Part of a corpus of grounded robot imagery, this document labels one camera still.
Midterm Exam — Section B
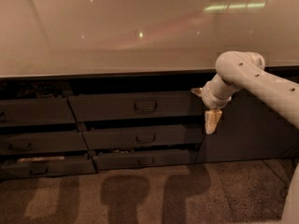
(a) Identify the grey drawer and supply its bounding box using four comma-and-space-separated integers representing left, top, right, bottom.
0, 159, 95, 179
93, 149, 197, 170
83, 124, 204, 149
68, 91, 202, 121
0, 98, 75, 127
0, 132, 87, 155

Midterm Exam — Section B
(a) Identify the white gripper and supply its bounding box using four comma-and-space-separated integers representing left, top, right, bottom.
191, 81, 232, 134

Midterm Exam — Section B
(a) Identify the grey cabinet door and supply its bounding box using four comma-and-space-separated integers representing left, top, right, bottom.
196, 90, 299, 163

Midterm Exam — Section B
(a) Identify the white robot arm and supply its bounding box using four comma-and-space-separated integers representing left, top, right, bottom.
192, 51, 299, 161

